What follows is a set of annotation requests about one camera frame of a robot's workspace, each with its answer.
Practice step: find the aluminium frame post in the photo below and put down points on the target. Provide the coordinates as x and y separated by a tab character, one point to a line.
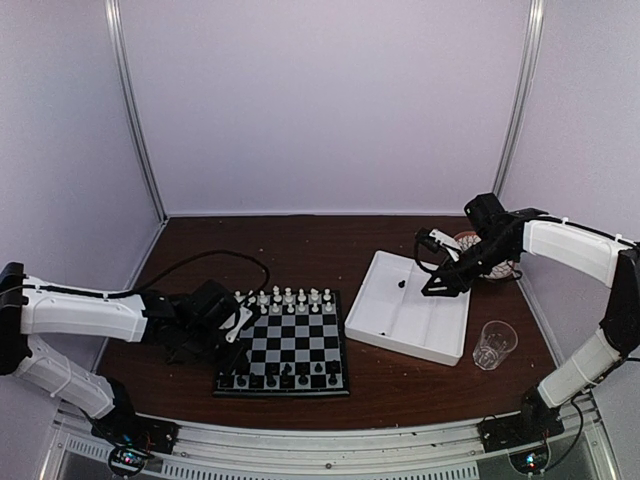
528	65
117	37

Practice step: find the patterned ceramic plate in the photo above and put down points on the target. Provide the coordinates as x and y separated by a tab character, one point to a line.
502	271

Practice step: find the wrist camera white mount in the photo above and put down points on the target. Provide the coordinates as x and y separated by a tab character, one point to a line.
232	327
435	240

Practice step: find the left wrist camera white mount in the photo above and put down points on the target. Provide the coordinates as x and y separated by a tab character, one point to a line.
232	327

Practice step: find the white chess pieces row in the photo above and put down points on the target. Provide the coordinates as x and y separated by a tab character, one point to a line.
287	301

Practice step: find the front aluminium rail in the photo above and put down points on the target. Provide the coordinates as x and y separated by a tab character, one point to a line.
441	451

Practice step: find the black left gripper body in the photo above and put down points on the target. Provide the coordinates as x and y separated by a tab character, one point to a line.
226	363

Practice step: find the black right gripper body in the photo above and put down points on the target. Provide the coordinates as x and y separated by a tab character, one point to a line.
465	279

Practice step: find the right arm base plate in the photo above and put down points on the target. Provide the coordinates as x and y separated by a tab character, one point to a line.
498	433

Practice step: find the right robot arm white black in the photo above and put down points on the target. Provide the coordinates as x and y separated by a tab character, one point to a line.
572	271

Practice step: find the black white chess board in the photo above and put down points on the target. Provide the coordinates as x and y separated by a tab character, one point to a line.
300	340

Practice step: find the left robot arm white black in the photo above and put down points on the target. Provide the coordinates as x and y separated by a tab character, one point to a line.
203	326

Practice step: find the white plastic compartment tray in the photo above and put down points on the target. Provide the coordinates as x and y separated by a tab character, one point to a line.
428	328

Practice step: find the left aluminium frame post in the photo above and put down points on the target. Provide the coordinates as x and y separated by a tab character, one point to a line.
117	37

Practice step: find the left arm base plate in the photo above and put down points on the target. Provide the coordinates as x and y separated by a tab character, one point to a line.
144	435

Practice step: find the clear drinking glass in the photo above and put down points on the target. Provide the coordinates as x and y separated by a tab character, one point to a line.
497	340

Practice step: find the right aluminium frame post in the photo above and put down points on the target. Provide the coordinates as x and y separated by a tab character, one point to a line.
528	65

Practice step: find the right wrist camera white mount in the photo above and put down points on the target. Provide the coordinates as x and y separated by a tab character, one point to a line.
435	240

